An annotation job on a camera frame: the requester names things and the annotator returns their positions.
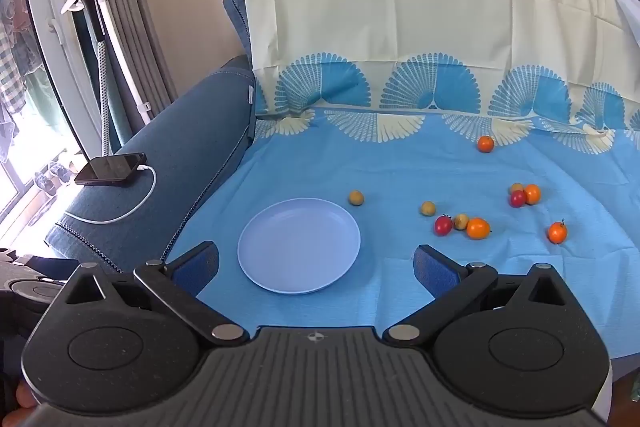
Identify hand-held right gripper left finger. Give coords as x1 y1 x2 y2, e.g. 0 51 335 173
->
62 241 251 350

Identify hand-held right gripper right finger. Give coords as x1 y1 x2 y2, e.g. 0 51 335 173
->
382 244 568 348

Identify light blue round plate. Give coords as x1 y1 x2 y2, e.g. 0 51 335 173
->
237 198 362 295

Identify blue fan-printed sheet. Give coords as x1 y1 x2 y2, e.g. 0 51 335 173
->
165 0 640 378

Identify row of shoes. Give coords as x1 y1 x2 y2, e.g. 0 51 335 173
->
32 149 88 198

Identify black smartphone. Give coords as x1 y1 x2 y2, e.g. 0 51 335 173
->
74 152 149 186

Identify hanging clothes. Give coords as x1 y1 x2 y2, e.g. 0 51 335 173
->
0 0 51 162

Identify grey curtain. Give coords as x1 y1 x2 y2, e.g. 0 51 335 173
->
50 0 178 148

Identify white charging cable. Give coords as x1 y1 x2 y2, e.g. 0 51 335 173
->
59 164 158 225

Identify white glass door frame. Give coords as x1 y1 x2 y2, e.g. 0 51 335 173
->
17 0 108 158

